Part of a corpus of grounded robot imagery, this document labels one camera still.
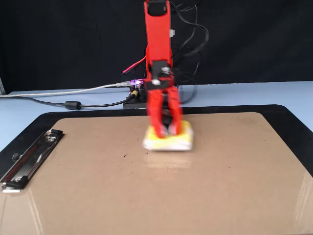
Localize thin black servo wires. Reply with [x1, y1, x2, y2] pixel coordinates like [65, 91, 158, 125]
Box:
[170, 1, 210, 104]

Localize black power cable with ferrite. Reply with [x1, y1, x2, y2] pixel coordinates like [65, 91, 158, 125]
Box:
[0, 94, 139, 111]

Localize silver braided USB cable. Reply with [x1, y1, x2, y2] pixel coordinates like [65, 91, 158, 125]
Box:
[0, 81, 132, 99]

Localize red wire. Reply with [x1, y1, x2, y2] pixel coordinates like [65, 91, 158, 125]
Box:
[122, 56, 148, 74]

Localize metal clipboard clip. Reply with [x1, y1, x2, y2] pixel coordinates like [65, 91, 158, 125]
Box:
[0, 129, 65, 194]

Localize brown clipboard board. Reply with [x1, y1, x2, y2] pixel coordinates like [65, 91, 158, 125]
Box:
[0, 112, 313, 235]

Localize black backdrop cloth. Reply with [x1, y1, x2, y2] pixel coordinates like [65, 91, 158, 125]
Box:
[0, 0, 313, 95]

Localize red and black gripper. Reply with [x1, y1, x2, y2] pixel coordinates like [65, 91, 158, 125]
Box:
[144, 60, 183, 138]

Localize yellow sponge with black knob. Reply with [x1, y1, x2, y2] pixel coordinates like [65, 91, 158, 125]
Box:
[142, 119, 194, 152]

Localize black base with controller board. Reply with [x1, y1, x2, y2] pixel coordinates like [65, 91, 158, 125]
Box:
[123, 78, 150, 110]

